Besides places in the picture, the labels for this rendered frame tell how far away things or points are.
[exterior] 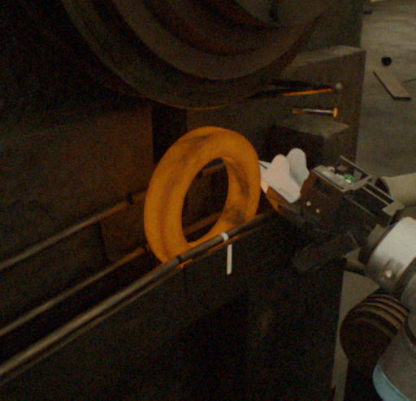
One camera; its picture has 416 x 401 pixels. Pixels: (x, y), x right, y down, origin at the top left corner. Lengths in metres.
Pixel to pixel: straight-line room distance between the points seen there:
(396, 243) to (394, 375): 0.17
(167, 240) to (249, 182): 0.15
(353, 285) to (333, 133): 1.22
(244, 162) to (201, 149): 0.09
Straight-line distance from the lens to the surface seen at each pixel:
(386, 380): 0.82
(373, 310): 0.98
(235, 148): 0.75
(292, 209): 0.79
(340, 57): 1.07
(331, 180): 0.76
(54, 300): 0.70
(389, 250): 0.74
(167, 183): 0.69
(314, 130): 0.89
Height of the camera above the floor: 1.06
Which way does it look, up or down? 23 degrees down
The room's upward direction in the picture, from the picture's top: straight up
